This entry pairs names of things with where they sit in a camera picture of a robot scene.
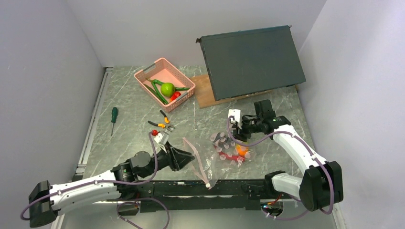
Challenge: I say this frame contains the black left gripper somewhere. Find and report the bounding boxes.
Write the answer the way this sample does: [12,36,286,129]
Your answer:
[141,141,195,178]

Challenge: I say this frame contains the clear zip top bag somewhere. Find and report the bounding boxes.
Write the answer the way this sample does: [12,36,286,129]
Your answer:
[182,137,256,190]

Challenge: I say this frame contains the fake red tomato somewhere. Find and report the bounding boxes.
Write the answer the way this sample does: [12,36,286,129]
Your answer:
[170,91,181,102]

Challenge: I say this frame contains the fake green cucumber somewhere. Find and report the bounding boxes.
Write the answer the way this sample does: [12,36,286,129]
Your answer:
[144,84,166,105]

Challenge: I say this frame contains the fake green lime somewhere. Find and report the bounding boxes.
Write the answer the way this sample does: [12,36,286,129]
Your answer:
[160,83,175,97]

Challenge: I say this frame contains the fake green bean pod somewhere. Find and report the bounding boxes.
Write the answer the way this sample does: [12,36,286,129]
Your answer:
[147,79,190,91]

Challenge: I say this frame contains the pink plastic basket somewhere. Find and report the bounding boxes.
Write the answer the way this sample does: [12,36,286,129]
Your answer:
[134,58,195,112]

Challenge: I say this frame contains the fake black grape bunch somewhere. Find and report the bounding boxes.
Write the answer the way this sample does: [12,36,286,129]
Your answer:
[210,132,235,149]

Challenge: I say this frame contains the fake green chili pepper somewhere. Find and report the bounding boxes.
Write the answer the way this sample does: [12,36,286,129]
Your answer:
[151,80,168,105]

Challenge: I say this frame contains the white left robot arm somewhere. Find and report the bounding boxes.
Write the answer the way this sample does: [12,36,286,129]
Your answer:
[21,142,195,228]

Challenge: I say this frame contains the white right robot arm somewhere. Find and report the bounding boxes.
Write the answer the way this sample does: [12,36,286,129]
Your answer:
[227,100,344,214]

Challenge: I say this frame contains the fake orange green mango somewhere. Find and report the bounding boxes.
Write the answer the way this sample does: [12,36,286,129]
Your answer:
[235,145,251,158]

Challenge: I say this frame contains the fake red chili pepper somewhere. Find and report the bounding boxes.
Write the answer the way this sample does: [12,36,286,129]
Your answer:
[214,146,247,164]

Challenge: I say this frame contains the brown wooden board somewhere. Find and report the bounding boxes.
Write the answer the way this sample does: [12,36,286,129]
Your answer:
[191,74,300,114]

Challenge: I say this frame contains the dark grey metal chassis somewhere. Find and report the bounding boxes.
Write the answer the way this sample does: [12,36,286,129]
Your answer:
[196,25,306,101]

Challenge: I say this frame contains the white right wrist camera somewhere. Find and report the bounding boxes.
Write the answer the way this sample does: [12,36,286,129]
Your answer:
[228,109,242,129]

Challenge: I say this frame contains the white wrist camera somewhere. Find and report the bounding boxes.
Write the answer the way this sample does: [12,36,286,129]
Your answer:
[228,109,242,129]
[152,130,170,146]

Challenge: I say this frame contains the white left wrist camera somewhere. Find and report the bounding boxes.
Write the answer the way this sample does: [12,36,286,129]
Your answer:
[152,130,170,146]

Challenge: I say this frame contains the orange handled pliers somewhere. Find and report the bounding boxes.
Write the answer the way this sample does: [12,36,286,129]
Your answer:
[147,110,175,132]

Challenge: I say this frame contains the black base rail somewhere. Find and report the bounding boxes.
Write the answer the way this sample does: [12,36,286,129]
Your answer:
[116,179,283,215]

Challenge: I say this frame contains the green handled screwdriver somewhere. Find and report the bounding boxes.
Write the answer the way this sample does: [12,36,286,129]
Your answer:
[110,107,118,136]

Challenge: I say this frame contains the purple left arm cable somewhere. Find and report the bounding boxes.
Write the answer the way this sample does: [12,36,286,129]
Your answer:
[19,133,171,229]

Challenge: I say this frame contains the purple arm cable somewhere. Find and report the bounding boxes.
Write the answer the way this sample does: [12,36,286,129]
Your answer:
[227,116,335,221]
[19,133,171,229]

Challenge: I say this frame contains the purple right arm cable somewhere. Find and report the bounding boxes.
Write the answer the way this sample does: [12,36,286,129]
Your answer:
[227,116,335,221]

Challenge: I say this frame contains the aluminium side rail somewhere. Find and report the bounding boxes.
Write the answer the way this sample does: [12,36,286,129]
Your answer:
[50,67,114,229]

